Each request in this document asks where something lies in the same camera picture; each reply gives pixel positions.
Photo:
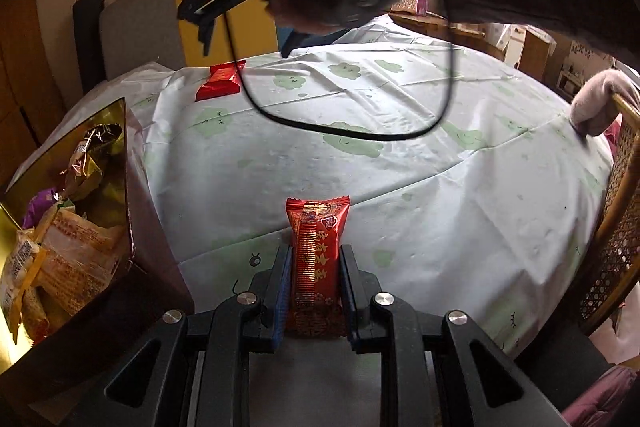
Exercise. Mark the purple snack packet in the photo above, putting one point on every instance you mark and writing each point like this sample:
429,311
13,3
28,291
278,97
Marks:
37,207

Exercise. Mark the wooden side desk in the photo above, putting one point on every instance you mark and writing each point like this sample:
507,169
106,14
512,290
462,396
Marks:
440,29

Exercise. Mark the bright red snack packet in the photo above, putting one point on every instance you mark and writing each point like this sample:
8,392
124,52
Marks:
220,82

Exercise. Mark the pale pink cloth cover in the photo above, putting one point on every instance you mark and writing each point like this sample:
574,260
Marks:
597,102

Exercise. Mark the grey yellow blue chair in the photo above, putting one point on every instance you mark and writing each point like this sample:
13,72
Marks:
140,27

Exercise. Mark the cracker packet with green ends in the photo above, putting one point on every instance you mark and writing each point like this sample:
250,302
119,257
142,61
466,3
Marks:
75,252

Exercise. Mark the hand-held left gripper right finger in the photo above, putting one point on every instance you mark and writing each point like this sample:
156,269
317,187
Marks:
350,297

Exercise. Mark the small purple box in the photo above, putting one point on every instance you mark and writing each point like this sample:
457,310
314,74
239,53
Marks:
421,4

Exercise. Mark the brown snack packet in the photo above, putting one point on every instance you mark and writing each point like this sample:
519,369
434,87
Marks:
80,169

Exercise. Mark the pink cushion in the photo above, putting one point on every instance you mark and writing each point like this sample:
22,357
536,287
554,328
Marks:
600,397

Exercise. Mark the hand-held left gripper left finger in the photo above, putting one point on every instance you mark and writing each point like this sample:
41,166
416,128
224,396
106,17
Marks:
280,297

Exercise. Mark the gold tin box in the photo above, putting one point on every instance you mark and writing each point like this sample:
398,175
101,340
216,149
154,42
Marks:
120,187

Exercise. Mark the rattan chair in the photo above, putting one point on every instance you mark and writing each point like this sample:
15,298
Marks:
617,227

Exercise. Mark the white cabinet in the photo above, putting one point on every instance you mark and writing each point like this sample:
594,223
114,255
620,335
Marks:
512,44

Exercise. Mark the crimson gold-print snack packet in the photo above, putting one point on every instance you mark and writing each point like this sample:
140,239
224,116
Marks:
317,257

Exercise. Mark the tissue box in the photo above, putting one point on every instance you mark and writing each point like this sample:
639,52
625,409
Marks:
405,5

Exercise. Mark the wooden wardrobe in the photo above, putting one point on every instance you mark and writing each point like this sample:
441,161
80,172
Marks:
25,82

